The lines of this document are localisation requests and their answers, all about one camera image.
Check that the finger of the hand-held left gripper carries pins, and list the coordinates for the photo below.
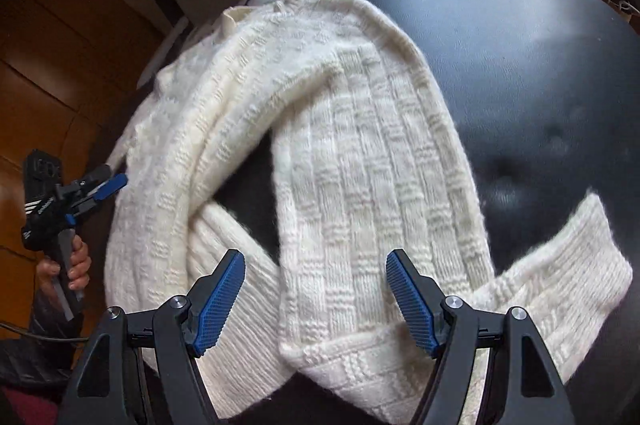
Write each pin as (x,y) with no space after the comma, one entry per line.
(111,185)
(95,175)

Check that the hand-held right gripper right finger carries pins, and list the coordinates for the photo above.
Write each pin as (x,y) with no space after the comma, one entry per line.
(412,300)

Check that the person's left hand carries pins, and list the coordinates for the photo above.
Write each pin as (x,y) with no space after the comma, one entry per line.
(77,262)

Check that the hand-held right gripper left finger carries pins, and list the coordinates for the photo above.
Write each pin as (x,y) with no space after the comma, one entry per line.
(220,300)

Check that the black leather padded table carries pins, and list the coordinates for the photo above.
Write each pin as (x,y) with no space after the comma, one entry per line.
(525,55)

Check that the white knit sweater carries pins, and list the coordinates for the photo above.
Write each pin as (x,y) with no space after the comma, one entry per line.
(350,155)

